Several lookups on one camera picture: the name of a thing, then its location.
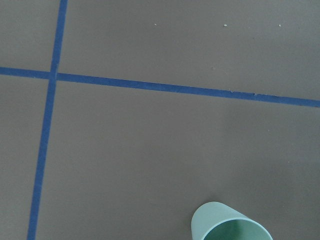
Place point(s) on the mint green cup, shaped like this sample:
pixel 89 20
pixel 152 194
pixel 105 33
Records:
pixel 217 221

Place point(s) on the brown paper table cover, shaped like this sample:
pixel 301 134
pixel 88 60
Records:
pixel 119 118

